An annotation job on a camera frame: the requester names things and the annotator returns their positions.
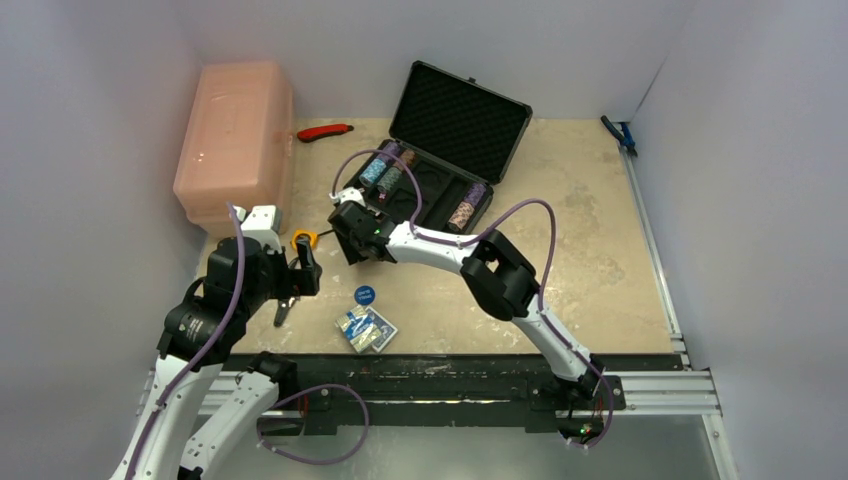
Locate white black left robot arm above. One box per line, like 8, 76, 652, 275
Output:
112, 205, 322, 479

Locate black grey wire stripper pliers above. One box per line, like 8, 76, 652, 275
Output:
273, 297, 299, 328

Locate lavender poker chip roll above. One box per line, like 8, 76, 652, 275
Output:
379, 141, 402, 162

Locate blue small blind button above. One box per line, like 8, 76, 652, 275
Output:
354, 285, 376, 306

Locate red utility knife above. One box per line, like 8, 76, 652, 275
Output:
296, 123, 355, 143

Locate light blue poker chip roll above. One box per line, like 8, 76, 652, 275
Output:
359, 157, 387, 187

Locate green blue poker chip roll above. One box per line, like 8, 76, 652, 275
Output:
376, 167, 403, 194

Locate blue Texas Hold'em card box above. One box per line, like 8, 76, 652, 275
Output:
336, 305, 382, 353

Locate purple black poker chip roll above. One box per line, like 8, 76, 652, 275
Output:
463, 183, 487, 208

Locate brown black poker chip roll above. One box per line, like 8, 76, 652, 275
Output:
395, 149, 416, 171

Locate orange blue poker chip roll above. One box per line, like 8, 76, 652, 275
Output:
447, 202, 475, 233

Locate blue backed playing card deck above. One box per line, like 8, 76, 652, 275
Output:
366, 306, 398, 353

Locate blue handled pliers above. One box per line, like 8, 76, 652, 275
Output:
600, 115, 638, 157

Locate black poker set case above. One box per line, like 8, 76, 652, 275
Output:
345, 61, 533, 234

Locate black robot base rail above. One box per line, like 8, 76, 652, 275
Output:
260, 354, 683, 437

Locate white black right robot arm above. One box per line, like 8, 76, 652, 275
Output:
328, 201, 614, 407

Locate yellow tape measure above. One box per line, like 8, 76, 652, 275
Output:
290, 229, 333, 253

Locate pink translucent plastic storage box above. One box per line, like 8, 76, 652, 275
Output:
173, 61, 295, 238

